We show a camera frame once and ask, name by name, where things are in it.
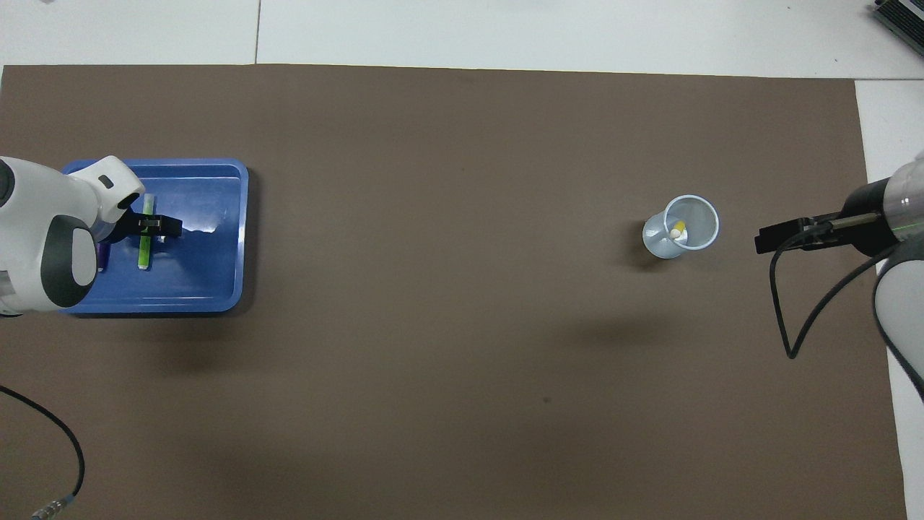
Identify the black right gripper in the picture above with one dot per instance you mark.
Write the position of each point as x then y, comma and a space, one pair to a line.
870, 217

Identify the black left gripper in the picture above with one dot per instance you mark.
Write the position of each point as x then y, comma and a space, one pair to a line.
126, 225

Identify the green pen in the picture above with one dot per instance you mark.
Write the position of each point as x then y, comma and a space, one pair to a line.
146, 254

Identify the yellow pen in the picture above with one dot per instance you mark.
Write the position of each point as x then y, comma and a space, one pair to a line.
678, 230

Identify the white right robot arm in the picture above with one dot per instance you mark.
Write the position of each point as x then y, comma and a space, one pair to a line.
906, 202

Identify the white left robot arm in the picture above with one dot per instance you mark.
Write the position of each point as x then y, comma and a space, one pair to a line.
36, 238

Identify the blue plastic tray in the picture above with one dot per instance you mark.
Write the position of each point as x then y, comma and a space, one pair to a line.
216, 282

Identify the translucent plastic cup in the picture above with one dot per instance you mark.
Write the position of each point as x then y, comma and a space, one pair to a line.
660, 242

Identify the grey ribbed device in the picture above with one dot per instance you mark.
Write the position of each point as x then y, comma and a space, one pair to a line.
902, 16

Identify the brown table mat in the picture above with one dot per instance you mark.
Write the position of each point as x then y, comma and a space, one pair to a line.
462, 361

